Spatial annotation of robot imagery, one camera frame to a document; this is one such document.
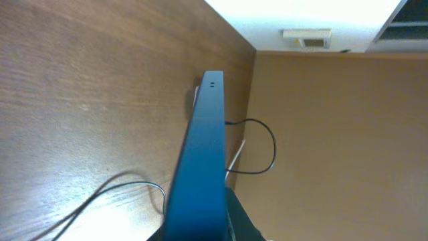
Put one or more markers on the wall mounted white box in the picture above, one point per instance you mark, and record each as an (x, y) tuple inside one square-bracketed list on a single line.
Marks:
[(308, 38)]

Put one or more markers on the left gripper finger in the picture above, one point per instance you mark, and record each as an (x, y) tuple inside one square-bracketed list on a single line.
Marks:
[(239, 225)]

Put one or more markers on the blue screen Galaxy smartphone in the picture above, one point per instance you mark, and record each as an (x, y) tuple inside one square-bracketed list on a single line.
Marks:
[(197, 207)]

